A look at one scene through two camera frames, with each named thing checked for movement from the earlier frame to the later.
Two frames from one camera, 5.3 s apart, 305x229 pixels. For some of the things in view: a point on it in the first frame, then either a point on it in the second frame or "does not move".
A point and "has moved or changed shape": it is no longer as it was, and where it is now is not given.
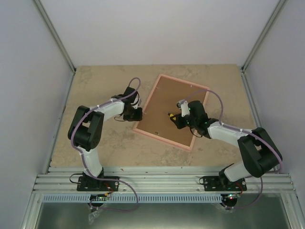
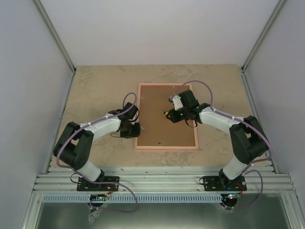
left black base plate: (86, 183) does not move
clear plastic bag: (91, 216) does not move
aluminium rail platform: (62, 180) does not move
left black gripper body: (132, 116) to (130, 132)
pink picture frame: (154, 119) has moved or changed shape
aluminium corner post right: (279, 8) does not move
